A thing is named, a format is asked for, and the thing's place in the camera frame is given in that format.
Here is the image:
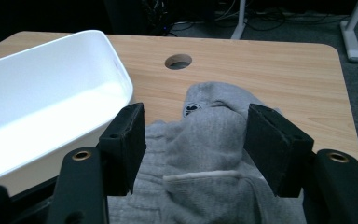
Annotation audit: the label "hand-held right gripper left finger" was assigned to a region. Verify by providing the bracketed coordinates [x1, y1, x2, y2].
[98, 102, 147, 197]

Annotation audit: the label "white plastic bin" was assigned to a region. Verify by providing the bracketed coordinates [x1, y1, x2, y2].
[0, 29, 135, 197]

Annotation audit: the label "black floor cables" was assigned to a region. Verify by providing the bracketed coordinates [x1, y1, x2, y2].
[213, 6, 343, 33]

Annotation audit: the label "grey sweatshirt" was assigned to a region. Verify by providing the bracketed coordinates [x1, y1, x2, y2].
[162, 81, 307, 224]

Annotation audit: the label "white desk leg with foot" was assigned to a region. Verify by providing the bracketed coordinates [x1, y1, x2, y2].
[339, 0, 358, 63]

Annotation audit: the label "black equipment with wires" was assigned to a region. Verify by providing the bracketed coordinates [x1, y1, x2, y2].
[103, 0, 217, 37]

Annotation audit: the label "white slim desk leg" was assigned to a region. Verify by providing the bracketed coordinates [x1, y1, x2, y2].
[230, 0, 247, 41]

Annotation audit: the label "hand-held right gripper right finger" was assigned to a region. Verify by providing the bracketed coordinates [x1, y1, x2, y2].
[243, 103, 315, 199]

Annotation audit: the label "grey ribbed sock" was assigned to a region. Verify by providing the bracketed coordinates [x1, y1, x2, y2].
[107, 120, 181, 224]

